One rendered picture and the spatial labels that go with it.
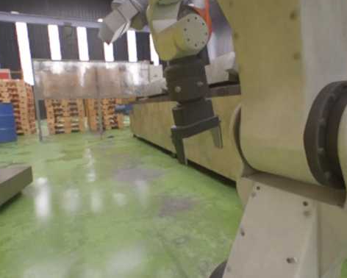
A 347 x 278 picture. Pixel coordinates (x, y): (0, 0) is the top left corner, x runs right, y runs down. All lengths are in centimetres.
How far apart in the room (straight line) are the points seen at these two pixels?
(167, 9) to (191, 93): 19
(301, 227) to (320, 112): 15
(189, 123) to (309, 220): 27
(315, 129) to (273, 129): 5
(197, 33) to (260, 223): 35
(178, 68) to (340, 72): 26
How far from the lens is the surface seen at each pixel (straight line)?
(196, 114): 52
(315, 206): 38
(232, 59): 173
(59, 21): 1248
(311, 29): 35
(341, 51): 40
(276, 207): 40
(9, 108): 650
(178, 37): 48
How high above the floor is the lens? 66
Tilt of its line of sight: 6 degrees down
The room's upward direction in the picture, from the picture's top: 3 degrees counter-clockwise
